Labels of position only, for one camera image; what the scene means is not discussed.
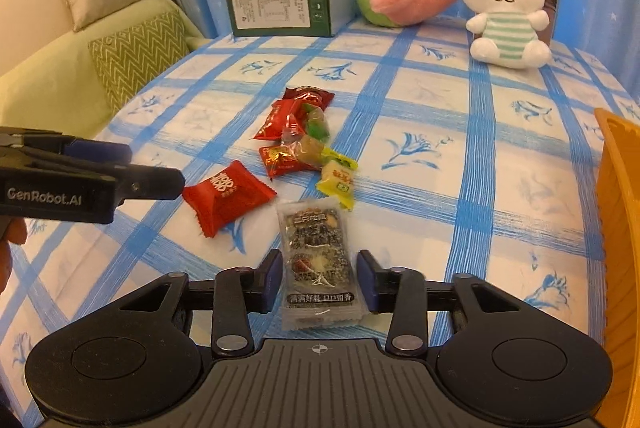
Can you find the white rabbit plush toy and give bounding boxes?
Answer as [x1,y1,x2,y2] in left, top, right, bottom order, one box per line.
[457,0,553,69]

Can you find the large red candy packet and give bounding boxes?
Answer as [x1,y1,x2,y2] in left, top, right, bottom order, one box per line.
[181,159,277,239]

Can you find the green zigzag cushion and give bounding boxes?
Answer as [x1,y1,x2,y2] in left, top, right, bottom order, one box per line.
[87,11,191,114]

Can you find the orange plastic tray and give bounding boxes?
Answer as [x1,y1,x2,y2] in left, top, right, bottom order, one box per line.
[593,107,640,428]

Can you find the blue checked tablecloth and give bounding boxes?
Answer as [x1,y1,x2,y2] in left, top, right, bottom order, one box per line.
[0,16,640,428]

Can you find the light green sofa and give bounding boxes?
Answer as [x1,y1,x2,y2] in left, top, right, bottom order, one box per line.
[0,0,213,149]

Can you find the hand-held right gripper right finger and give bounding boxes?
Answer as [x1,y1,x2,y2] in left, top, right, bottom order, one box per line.
[356,249,523,357]

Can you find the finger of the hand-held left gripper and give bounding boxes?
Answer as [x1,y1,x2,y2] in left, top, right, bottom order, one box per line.
[60,135,133,165]
[107,164,187,202]

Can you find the clear sesame snack packet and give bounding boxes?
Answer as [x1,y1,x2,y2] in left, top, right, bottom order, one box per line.
[276,201,363,331]

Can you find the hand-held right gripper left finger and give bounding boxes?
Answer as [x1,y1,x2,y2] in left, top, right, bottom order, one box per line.
[117,249,284,358]

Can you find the small red snack packet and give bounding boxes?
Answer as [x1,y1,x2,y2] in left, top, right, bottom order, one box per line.
[251,100,311,141]

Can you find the person's left hand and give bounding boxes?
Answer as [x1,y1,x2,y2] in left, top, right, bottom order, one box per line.
[0,217,29,296]

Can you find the brown candy in clear wrapper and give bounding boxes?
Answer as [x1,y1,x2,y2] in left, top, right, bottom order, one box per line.
[280,128,326,171]

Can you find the yellow candy packet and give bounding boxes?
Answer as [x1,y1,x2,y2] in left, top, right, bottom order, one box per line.
[315,147,359,211]

